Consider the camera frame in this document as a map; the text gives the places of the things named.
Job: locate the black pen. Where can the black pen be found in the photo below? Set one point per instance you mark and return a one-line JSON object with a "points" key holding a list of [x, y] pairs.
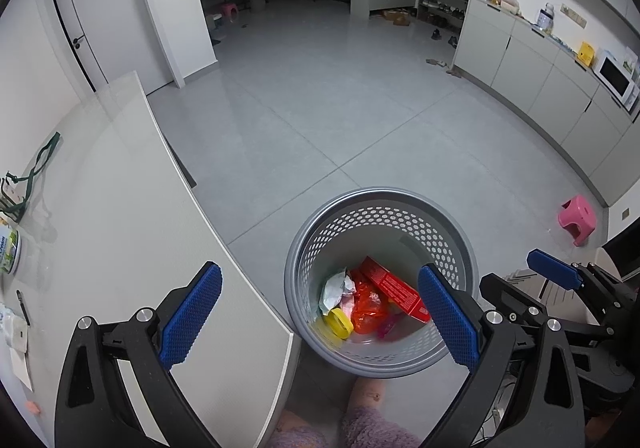
{"points": [[23, 308]]}

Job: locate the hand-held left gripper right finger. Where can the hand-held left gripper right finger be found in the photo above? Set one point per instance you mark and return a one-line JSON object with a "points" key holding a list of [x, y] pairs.
{"points": [[447, 315]]}

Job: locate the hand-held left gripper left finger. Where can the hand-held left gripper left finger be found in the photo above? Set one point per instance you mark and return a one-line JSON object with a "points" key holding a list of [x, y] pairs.
{"points": [[192, 313]]}

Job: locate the wet wipes pack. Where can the wet wipes pack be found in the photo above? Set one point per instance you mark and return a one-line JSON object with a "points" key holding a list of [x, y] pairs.
{"points": [[332, 293]]}

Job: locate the white counter cabinet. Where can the white counter cabinet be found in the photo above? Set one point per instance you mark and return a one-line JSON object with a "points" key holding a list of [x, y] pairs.
{"points": [[540, 78]]}

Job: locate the person's right leg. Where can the person's right leg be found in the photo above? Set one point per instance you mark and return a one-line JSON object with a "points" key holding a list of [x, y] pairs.
{"points": [[370, 423]]}

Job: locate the red toothpaste box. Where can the red toothpaste box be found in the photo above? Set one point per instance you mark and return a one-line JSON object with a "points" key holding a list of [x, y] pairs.
{"points": [[395, 288]]}

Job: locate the wall outlet strip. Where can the wall outlet strip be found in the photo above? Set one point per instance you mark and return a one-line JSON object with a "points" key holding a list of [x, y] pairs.
{"points": [[573, 14]]}

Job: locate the person's left leg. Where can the person's left leg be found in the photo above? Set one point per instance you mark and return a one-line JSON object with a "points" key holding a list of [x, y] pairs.
{"points": [[300, 433]]}

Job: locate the white bucket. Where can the white bucket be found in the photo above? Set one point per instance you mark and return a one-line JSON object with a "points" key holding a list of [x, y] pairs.
{"points": [[258, 3]]}

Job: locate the pink plastic bag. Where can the pink plastic bag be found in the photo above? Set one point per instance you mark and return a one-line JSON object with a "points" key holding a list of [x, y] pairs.
{"points": [[509, 0]]}

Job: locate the milk powder can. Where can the milk powder can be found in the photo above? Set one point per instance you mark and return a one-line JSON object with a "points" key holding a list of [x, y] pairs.
{"points": [[7, 248]]}

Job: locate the pink eraser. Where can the pink eraser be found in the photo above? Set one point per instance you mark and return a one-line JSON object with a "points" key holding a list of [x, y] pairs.
{"points": [[33, 408]]}

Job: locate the shoe rack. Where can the shoe rack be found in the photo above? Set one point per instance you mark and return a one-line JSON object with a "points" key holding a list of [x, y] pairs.
{"points": [[442, 8]]}

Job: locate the brown slipper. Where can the brown slipper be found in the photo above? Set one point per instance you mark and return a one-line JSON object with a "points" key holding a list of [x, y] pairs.
{"points": [[436, 62]]}

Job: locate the cardboard box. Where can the cardboard box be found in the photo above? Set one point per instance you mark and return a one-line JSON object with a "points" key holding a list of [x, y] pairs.
{"points": [[397, 17]]}

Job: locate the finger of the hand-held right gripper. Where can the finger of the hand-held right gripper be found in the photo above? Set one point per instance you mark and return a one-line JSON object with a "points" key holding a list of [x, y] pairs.
{"points": [[515, 298], [552, 268]]}

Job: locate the person's leg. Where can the person's leg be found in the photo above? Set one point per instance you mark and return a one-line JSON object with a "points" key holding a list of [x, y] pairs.
{"points": [[300, 433], [370, 423]]}

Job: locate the red plastic bag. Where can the red plastic bag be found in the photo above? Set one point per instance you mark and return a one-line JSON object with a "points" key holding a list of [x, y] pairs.
{"points": [[367, 308]]}

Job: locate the white jar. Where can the white jar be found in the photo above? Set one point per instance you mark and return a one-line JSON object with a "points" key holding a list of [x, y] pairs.
{"points": [[545, 19]]}

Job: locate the white microwave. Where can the white microwave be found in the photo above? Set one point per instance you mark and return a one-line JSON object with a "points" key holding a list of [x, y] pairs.
{"points": [[612, 78]]}

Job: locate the white tissue pack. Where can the white tissue pack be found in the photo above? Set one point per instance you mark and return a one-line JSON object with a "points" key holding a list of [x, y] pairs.
{"points": [[12, 328]]}

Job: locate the yellow box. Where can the yellow box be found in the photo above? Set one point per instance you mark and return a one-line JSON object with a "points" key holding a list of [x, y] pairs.
{"points": [[586, 54]]}

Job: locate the white door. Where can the white door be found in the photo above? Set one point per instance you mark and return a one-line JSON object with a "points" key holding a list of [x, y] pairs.
{"points": [[115, 28]]}

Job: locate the grey perforated waste basket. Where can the grey perforated waste basket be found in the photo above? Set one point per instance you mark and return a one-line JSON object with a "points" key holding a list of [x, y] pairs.
{"points": [[380, 223]]}

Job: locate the white notepad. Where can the white notepad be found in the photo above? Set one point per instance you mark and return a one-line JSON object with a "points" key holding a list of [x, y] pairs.
{"points": [[22, 368]]}

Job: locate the pink plastic stool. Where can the pink plastic stool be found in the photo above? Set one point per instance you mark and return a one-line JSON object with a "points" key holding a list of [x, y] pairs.
{"points": [[577, 218]]}

